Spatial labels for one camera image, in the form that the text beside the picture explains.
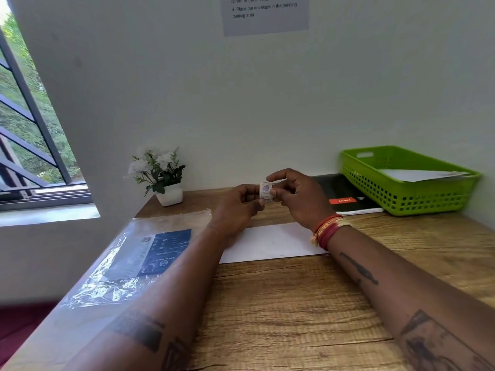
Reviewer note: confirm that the person's left hand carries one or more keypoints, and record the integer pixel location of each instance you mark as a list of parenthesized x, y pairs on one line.
[(228, 210)]

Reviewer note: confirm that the person's right hand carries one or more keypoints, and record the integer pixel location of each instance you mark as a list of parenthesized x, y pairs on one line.
[(303, 198)]

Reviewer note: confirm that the person's left thumb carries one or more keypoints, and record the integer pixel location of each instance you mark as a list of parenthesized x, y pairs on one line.
[(253, 204)]

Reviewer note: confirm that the person's right thumb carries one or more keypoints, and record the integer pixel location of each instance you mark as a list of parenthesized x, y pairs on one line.
[(277, 193)]

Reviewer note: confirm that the small postage stamp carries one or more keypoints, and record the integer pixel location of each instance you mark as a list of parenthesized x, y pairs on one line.
[(266, 190)]

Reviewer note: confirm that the person's left forearm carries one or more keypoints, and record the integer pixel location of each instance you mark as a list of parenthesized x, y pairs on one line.
[(166, 301)]

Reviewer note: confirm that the person's right forearm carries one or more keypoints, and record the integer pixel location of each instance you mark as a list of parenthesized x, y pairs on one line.
[(402, 289)]

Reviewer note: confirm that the black notebook orange label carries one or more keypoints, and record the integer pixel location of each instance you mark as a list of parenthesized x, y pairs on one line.
[(342, 193)]

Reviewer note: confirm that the white flower plant in pot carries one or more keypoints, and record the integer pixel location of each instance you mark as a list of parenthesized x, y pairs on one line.
[(162, 177)]

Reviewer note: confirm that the clear plastic packet blue label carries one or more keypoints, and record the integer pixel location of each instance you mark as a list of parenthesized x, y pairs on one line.
[(147, 251)]

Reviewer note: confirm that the white paper envelope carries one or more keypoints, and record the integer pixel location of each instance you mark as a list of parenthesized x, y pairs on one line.
[(417, 175)]

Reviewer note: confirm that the green plastic basket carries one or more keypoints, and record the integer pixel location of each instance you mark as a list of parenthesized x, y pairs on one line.
[(421, 197)]

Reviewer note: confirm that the printed instruction sheet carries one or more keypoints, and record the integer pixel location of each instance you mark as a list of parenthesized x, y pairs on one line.
[(267, 15)]

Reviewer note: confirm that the window with black metal grille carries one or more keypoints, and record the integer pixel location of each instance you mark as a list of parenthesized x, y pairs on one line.
[(34, 142)]

